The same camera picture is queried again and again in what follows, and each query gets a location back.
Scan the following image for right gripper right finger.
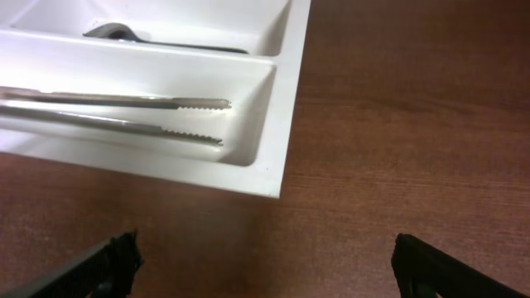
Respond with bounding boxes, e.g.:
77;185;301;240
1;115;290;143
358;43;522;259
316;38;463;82
391;233;529;298

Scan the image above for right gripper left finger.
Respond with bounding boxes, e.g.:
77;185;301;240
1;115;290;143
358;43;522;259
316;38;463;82
1;230;144;298

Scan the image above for metal tongs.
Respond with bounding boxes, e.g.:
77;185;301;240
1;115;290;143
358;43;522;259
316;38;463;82
1;86;232;146

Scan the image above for metal fork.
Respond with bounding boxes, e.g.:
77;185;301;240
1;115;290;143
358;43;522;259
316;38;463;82
82;22;249;55

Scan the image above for white cutlery tray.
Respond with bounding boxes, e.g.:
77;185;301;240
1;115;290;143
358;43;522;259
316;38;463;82
1;0;311;199

